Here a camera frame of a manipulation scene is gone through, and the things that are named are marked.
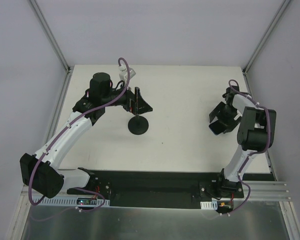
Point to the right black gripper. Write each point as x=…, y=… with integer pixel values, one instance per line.
x=225, y=117

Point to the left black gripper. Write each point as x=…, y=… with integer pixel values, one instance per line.
x=133, y=102

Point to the blue cased smartphone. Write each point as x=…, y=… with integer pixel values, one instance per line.
x=217, y=127

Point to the black phone stand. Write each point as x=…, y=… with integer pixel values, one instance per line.
x=138, y=125

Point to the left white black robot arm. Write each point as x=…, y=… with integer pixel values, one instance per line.
x=40, y=171

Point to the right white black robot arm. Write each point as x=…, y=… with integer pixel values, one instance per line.
x=256, y=132

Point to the right orange connector board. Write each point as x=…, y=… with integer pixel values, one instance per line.
x=228, y=204

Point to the left green lit circuit board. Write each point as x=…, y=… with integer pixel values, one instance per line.
x=86, y=202

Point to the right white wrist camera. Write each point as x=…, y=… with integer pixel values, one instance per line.
x=241, y=102

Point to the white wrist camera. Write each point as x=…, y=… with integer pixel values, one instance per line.
x=241, y=102
x=123, y=73

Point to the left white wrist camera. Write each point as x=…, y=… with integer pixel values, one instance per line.
x=123, y=73

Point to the aluminium front rail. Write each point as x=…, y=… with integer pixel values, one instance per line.
x=269, y=191

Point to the right white slotted cable duct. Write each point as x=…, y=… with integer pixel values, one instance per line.
x=209, y=205

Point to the white slotted cable duct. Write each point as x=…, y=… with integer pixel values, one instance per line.
x=71, y=201
x=209, y=205

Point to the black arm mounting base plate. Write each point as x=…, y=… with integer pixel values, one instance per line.
x=168, y=190

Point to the left aluminium frame post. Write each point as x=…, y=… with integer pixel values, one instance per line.
x=49, y=34

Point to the aluminium frame post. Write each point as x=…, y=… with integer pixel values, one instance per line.
x=283, y=7
x=49, y=34

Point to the right aluminium frame post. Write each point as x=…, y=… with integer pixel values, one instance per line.
x=283, y=7

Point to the left white slotted cable duct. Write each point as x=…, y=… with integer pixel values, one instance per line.
x=71, y=201

